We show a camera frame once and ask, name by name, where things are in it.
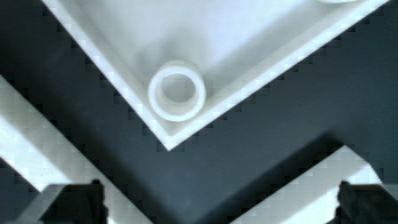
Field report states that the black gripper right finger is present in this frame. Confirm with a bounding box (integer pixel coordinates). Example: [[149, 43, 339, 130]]
[[330, 181, 398, 224]]

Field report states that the white square tabletop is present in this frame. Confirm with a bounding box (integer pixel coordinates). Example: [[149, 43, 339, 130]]
[[41, 0, 389, 149]]

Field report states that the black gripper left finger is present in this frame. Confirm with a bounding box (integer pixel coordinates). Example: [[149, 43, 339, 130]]
[[16, 179, 108, 224]]

